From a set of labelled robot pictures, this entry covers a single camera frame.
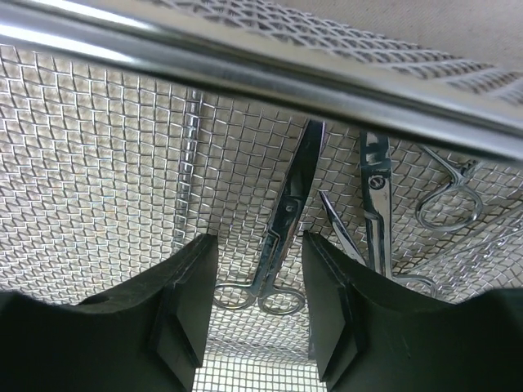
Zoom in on beige wrapping cloth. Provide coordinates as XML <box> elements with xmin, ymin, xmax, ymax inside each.
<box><xmin>279</xmin><ymin>0</ymin><xmax>522</xmax><ymax>70</ymax></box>

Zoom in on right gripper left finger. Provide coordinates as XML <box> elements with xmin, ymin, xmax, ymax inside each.
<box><xmin>1</xmin><ymin>234</ymin><xmax>218</xmax><ymax>391</ymax></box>

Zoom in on wire mesh instrument tray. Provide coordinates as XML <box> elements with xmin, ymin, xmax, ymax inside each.
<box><xmin>1</xmin><ymin>1</ymin><xmax>522</xmax><ymax>391</ymax></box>

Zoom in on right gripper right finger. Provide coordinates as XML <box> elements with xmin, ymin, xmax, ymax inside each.
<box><xmin>302</xmin><ymin>231</ymin><xmax>522</xmax><ymax>391</ymax></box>

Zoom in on steel tweezers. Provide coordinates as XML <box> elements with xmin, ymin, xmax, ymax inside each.
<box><xmin>320</xmin><ymin>190</ymin><xmax>366</xmax><ymax>265</ymax></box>

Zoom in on steel scissors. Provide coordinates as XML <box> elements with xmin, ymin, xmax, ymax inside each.
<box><xmin>213</xmin><ymin>119</ymin><xmax>325</xmax><ymax>316</ymax></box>

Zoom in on steel ring-handled clamp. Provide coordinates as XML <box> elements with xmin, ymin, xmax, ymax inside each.
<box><xmin>360</xmin><ymin>131</ymin><xmax>437</xmax><ymax>297</ymax></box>

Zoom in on steel curved hemostat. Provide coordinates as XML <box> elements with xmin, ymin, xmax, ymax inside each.
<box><xmin>415</xmin><ymin>145</ymin><xmax>484</xmax><ymax>232</ymax></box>

